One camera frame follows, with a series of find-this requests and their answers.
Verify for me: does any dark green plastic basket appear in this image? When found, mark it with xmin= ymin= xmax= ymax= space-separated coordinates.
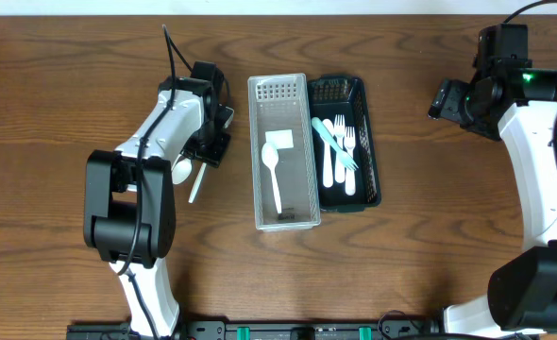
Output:
xmin=307 ymin=75 xmax=381 ymax=213

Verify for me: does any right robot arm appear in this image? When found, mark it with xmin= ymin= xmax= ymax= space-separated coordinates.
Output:
xmin=429 ymin=68 xmax=557 ymax=338

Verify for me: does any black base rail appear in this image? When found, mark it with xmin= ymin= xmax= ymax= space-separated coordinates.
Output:
xmin=65 ymin=311 xmax=447 ymax=340

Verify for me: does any white label in basket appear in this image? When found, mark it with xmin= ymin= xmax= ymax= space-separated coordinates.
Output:
xmin=265 ymin=129 xmax=294 ymax=150

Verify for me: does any left black cable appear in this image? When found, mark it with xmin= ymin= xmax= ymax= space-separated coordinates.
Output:
xmin=115 ymin=24 xmax=194 ymax=340

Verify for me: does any clear plastic basket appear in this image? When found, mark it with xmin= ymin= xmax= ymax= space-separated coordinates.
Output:
xmin=247 ymin=74 xmax=321 ymax=232

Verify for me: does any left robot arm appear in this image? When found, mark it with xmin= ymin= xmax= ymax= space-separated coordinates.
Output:
xmin=83 ymin=74 xmax=234 ymax=339

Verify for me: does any short white plastic spoon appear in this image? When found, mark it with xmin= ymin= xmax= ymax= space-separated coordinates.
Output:
xmin=322 ymin=119 xmax=334 ymax=188

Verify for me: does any white plastic fork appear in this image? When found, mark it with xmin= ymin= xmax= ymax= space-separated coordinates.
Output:
xmin=344 ymin=127 xmax=356 ymax=196
xmin=334 ymin=114 xmax=346 ymax=183

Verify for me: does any pale green plastic fork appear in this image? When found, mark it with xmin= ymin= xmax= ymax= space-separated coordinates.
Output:
xmin=311 ymin=117 xmax=358 ymax=171

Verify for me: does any white plastic spoon bowl down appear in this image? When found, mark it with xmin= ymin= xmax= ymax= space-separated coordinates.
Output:
xmin=172 ymin=158 xmax=193 ymax=185

